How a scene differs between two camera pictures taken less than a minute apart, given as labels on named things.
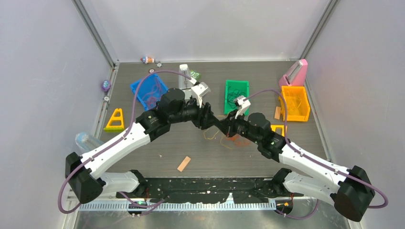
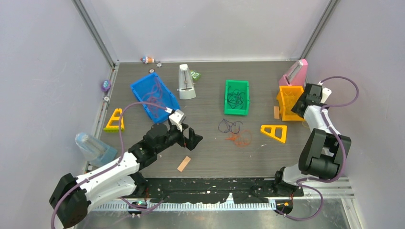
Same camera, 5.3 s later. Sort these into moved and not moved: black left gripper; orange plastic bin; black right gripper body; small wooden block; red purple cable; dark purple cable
Moved: black left gripper; black right gripper body
Not moved: dark purple cable; orange plastic bin; red purple cable; small wooden block
